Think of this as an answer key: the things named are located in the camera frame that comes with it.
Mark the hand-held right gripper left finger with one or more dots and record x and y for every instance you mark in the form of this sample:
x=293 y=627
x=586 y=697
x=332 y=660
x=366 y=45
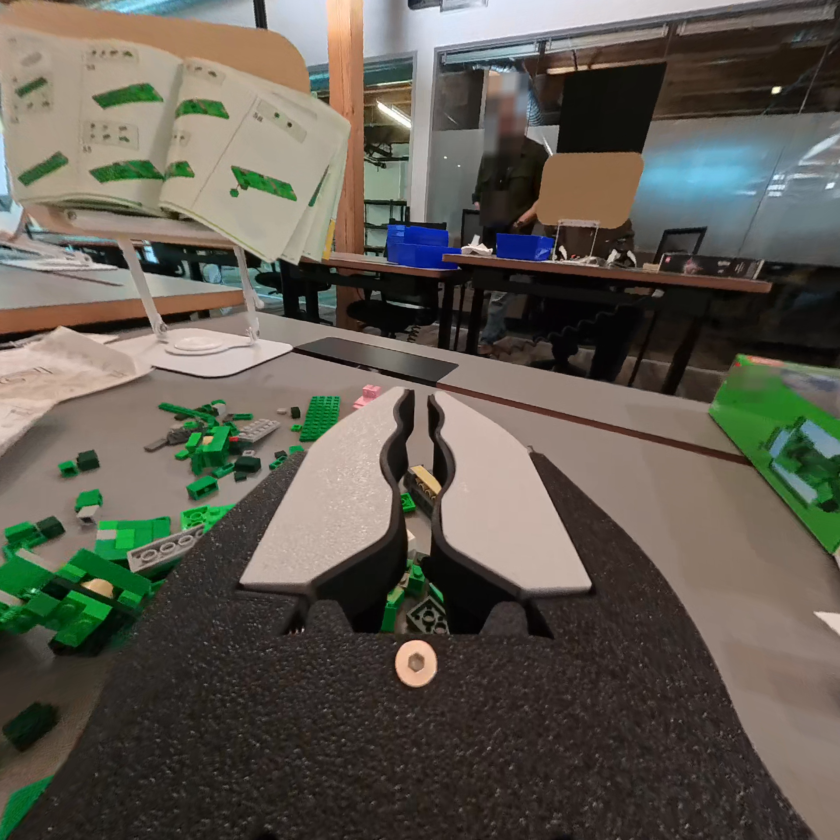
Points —
x=328 y=499

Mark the pile of green toy bricks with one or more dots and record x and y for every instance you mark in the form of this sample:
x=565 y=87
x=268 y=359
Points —
x=210 y=453

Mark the green toy brick box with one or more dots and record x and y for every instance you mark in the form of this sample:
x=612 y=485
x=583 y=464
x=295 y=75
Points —
x=761 y=413

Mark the long wooden table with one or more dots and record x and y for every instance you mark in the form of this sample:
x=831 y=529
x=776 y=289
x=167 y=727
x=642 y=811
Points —
x=610 y=274

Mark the green studded plate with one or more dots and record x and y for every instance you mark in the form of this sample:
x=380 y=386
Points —
x=320 y=417

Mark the grey desk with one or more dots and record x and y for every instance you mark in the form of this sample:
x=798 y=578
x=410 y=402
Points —
x=623 y=499

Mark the dark green loose brick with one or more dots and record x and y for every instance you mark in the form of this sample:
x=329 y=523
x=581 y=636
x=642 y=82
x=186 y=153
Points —
x=29 y=725

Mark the pink toy brick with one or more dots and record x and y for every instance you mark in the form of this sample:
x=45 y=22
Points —
x=369 y=395

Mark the single blue bin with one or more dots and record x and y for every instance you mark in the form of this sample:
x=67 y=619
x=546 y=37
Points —
x=523 y=246

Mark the stack of blue bins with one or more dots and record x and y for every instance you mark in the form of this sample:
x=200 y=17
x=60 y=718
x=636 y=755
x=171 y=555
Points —
x=420 y=246

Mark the small grey studded plate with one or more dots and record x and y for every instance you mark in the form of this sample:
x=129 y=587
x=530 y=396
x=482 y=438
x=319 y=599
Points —
x=259 y=430

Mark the white printed paper sheet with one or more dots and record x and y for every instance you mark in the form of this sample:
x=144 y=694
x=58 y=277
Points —
x=52 y=380

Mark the clear acrylic stand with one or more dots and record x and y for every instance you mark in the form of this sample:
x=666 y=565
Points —
x=577 y=239

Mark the white book stand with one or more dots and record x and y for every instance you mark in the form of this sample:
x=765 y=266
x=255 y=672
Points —
x=216 y=354

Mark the black flat box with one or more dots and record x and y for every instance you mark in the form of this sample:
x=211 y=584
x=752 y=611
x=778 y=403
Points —
x=712 y=266

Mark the open brick instruction booklet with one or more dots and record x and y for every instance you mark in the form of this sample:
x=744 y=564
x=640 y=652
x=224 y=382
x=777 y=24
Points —
x=131 y=131

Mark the wooden post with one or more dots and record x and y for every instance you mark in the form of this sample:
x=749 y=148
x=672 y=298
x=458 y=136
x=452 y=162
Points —
x=345 y=131

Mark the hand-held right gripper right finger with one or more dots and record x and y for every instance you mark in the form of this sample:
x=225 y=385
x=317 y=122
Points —
x=505 y=512

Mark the tan and black brick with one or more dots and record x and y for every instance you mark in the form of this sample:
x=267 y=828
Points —
x=423 y=485

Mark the black wall panel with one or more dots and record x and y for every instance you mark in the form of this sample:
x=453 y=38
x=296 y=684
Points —
x=610 y=108

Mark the grey wood-edged table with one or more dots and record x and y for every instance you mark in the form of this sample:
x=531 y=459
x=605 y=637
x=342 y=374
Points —
x=98 y=295

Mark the large grey studded plate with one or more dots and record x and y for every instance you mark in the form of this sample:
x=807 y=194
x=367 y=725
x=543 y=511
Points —
x=164 y=548

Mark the dark grey square brick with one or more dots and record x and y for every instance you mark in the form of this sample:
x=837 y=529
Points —
x=428 y=617

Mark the black office chair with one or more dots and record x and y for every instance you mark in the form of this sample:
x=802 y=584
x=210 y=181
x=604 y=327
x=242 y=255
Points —
x=384 y=315

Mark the small wooden table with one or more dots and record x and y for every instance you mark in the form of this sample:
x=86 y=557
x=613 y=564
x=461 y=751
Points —
x=394 y=266

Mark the green brick assembly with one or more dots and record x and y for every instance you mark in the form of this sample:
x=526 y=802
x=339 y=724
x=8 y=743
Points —
x=72 y=590

